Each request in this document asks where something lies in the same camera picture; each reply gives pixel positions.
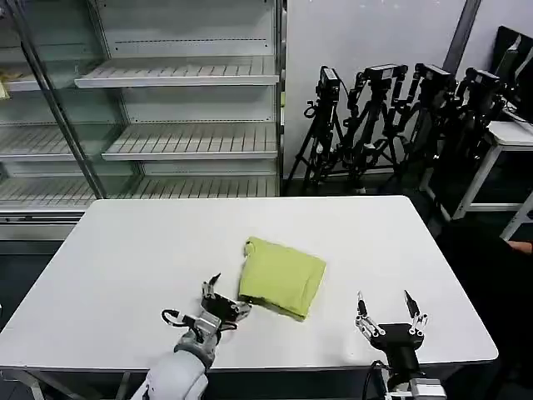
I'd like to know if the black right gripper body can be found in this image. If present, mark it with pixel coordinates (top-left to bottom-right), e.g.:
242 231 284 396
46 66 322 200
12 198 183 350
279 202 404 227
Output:
369 322 426 370

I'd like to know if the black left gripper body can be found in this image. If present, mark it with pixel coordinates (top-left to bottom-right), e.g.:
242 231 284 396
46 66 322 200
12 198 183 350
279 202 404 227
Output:
199 292 237 324

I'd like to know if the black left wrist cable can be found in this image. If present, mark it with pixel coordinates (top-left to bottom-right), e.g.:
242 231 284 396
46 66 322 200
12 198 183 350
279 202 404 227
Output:
161 307 191 328

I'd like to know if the empty metal display shelf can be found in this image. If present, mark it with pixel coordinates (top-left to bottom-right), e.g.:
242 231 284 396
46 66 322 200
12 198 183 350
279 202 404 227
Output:
0 0 289 243

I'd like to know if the grey slanted wall strip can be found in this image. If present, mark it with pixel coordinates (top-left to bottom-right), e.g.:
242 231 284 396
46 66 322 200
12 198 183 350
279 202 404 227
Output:
442 0 483 87

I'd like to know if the black monitor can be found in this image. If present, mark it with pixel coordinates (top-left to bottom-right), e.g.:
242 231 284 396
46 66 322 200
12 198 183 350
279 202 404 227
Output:
494 24 533 123

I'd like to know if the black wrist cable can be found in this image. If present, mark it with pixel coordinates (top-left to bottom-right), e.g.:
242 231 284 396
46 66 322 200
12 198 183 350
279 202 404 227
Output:
161 307 191 328
363 359 391 400

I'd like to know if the yellow-green shirt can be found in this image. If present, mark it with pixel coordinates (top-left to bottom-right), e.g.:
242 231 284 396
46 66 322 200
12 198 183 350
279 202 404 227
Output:
237 236 327 323

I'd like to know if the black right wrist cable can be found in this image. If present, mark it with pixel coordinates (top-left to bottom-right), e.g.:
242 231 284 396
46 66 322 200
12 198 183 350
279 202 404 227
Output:
363 359 391 400

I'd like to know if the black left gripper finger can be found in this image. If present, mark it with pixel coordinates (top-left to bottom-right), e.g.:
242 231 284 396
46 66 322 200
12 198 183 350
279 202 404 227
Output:
227 302 253 323
202 272 222 298

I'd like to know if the white frame desk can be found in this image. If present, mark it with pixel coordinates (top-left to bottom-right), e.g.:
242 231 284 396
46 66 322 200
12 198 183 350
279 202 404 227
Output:
451 119 533 242

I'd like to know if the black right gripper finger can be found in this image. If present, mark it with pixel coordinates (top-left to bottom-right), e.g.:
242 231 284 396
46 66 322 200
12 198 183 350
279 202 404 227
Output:
403 289 430 336
354 290 382 338

